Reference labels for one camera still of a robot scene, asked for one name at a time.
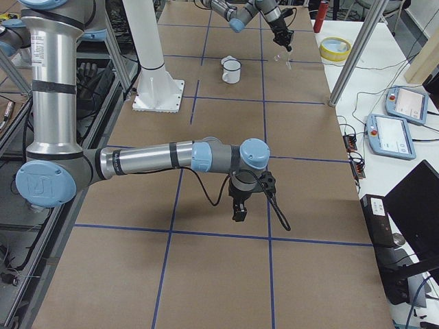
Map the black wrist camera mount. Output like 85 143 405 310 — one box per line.
259 171 276 198

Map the teach pendant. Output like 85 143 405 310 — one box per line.
385 86 429 125
366 114 416 160

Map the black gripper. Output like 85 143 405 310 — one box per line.
272 21 294 52
228 184 254 222

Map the black monitor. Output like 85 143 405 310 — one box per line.
383 160 438 260

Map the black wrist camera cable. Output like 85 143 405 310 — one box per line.
181 167 292 232

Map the aluminium frame post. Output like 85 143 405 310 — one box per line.
328 0 389 107

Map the red cylinder tube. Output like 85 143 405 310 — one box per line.
313 1 329 34

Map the white enamel mug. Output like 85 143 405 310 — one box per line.
222 59 241 84

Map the clear plastic funnel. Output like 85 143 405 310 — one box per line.
274 51 292 70

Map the orange black connector box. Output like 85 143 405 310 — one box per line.
342 134 357 153

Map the black computer box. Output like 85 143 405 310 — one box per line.
360 194 406 248

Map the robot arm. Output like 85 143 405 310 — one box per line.
201 0 295 52
15 1 270 221

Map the far teach pendant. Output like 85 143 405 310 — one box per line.
385 86 429 125

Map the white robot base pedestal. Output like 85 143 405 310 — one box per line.
123 0 185 113

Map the yellow tape roll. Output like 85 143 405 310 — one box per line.
319 37 352 62

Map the white mug lid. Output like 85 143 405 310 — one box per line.
220 56 237 65

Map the near teach pendant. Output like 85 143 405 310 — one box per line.
366 114 416 160

